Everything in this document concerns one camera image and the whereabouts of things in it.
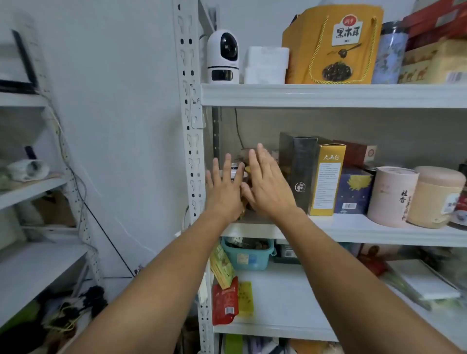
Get red-brown box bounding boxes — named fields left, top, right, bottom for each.
left=334, top=140, right=379, bottom=169

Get small white box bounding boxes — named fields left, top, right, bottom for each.
left=243, top=46, right=290, bottom=85

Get white security camera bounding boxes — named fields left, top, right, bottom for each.
left=206, top=30, right=241, bottom=84

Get red snack packet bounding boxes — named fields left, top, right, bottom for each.
left=212, top=277, right=239, bottom=325

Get tall black and yellow box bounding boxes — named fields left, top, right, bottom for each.
left=279, top=132, right=347, bottom=217

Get red pouch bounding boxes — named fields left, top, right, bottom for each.
left=358, top=254, right=389, bottom=277

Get person's right hand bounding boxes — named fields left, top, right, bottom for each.
left=241, top=143, right=298, bottom=221

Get person's left forearm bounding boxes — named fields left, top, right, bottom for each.
left=67, top=210, right=245, bottom=354

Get small black grey boxes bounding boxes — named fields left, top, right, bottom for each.
left=273, top=243, right=300, bottom=264

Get blue glass jar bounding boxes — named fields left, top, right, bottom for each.
left=372, top=21, right=410, bottom=85

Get person's left hand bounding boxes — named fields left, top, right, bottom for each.
left=204, top=153, right=247, bottom=223

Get person's right forearm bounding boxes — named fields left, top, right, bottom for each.
left=273, top=208, right=462, bottom=354

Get yellow tag packet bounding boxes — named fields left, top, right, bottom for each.
left=237, top=281, right=255, bottom=316

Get teal plastic basket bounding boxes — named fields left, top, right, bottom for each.
left=221, top=237, right=277, bottom=271

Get white flat box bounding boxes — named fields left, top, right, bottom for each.
left=387, top=259, right=462, bottom=301

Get red canister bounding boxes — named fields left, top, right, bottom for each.
left=449, top=186, right=467, bottom=230

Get white metal shelving unit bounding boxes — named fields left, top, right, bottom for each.
left=173, top=0, right=467, bottom=354

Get beige cylinder canister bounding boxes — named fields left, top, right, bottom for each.
left=407, top=165, right=467, bottom=229

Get pink cylinder canister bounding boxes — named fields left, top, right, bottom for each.
left=367, top=166, right=420, bottom=228

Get dark blue moon box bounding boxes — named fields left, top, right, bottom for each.
left=334, top=166, right=375, bottom=215

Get green snack packet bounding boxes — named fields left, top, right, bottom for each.
left=210, top=241, right=236, bottom=290

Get small white device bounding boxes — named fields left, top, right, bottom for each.
left=7, top=146, right=51, bottom=182

